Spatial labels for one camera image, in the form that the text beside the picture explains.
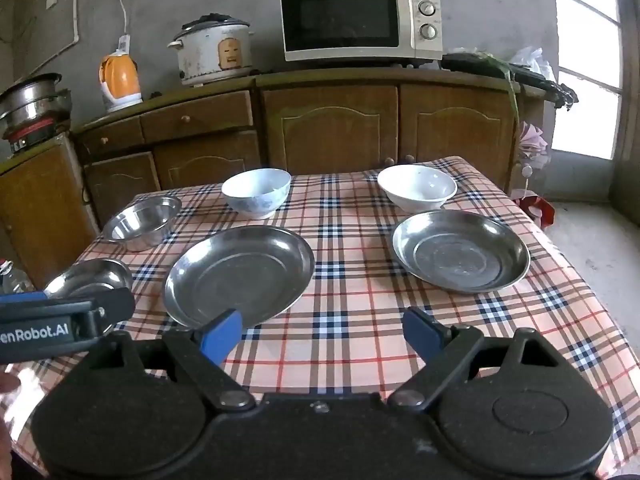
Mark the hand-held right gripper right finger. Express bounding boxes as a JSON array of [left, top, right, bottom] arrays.
[[387, 306, 566, 411]]

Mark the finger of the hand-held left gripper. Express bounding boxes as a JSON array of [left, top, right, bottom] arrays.
[[45, 287, 137, 336], [0, 294, 49, 311]]

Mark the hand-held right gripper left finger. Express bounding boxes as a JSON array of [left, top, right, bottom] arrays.
[[90, 308, 257, 412]]

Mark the steel plate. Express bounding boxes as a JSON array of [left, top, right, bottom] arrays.
[[163, 225, 316, 329], [391, 209, 531, 294]]

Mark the deep steel bowl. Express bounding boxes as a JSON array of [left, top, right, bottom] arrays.
[[102, 196, 182, 252]]

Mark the plain white bowl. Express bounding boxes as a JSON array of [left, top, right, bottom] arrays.
[[377, 165, 458, 213]]

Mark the blue-patterned white bowl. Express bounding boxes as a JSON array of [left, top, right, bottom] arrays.
[[221, 168, 292, 220]]

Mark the cooking oil bottle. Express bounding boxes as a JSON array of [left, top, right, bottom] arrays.
[[0, 260, 36, 295]]

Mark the small steel dish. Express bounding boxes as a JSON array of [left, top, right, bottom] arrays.
[[43, 258, 133, 301]]

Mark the plaid tablecloth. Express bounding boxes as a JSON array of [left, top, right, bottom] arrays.
[[7, 156, 640, 480]]

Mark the small wooden cabinet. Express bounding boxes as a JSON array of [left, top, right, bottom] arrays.
[[0, 135, 101, 291]]

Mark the induction cooker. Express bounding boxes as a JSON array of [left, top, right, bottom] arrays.
[[2, 115, 71, 156]]

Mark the red bag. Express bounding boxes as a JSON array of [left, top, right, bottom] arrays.
[[512, 195, 555, 231]]

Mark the steel pot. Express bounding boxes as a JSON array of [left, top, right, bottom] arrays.
[[0, 73, 71, 128]]

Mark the pink plastic bag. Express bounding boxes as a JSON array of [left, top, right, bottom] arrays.
[[517, 121, 551, 171]]

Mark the orange electric kettle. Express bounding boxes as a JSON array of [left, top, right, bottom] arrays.
[[98, 50, 143, 113]]

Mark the wooden sideboard cabinet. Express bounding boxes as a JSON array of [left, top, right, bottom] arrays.
[[72, 67, 546, 226]]

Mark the green onion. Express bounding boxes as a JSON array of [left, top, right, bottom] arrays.
[[480, 52, 521, 116]]

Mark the white rice cooker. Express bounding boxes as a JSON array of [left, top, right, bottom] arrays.
[[168, 14, 256, 87]]

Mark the black tray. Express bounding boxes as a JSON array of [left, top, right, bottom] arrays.
[[442, 50, 578, 108]]

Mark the white plastic bag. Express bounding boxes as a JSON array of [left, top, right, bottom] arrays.
[[510, 46, 556, 78]]

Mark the cream microwave oven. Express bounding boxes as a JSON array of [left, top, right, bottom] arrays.
[[279, 0, 445, 63]]

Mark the window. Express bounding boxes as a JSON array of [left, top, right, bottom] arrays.
[[547, 0, 640, 161]]

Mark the white wall conduit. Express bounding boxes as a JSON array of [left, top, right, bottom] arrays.
[[47, 0, 82, 61]]

